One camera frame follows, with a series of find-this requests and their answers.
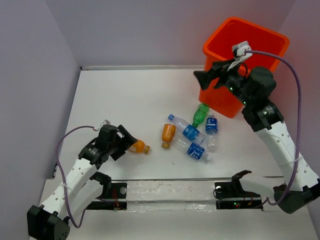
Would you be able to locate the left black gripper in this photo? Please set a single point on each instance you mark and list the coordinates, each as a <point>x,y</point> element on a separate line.
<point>125,142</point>

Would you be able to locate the lower blue label water bottle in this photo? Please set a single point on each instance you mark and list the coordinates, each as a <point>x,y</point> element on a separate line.
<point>191,149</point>

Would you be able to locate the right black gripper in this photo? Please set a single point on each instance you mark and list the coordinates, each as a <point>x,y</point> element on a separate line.
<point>207,76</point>

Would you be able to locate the right blue label water bottle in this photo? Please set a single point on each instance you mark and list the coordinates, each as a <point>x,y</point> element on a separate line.
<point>211,130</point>

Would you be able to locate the upper blue label water bottle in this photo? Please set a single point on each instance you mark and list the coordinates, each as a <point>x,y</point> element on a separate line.
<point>187,130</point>

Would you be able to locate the green plastic bottle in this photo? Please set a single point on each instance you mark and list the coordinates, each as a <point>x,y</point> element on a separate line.
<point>200,114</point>

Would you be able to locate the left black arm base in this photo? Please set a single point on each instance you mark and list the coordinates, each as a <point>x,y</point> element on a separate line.
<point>112,198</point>

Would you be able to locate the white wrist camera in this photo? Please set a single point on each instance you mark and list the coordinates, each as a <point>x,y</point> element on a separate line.
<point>99,125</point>
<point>240,54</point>

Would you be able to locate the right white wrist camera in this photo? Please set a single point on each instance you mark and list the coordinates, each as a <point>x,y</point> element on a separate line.
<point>240,54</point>

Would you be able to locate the white foam block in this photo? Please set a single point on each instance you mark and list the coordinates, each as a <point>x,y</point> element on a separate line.
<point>170,191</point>

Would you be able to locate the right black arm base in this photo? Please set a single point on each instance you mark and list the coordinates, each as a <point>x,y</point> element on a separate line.
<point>229,199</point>

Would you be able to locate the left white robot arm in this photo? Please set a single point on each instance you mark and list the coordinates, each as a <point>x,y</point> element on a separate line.
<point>66,206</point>

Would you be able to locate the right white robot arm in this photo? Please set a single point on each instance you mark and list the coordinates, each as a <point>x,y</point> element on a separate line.
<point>301,184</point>

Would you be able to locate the orange juice bottle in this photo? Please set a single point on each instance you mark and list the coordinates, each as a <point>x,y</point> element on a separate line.
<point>168,133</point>
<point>139,147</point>

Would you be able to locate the orange plastic bin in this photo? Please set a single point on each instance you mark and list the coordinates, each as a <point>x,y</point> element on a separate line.
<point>231,41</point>

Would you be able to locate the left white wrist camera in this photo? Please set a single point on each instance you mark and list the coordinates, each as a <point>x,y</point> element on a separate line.
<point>99,125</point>

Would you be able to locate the blue label water bottle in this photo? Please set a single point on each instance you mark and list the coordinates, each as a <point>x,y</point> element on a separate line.
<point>187,130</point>
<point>211,130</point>
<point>191,149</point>

